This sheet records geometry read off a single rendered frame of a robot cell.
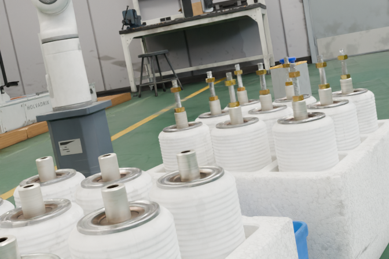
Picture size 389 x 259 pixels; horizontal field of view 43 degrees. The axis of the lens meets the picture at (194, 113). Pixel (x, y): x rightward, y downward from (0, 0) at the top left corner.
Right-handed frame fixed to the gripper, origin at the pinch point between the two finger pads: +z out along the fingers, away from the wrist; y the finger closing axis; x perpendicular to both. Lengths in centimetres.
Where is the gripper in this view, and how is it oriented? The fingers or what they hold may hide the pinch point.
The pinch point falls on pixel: (197, 8)
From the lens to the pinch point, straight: 101.8
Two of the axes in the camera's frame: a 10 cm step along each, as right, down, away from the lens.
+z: 1.8, 9.8, 1.2
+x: 8.1, -2.1, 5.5
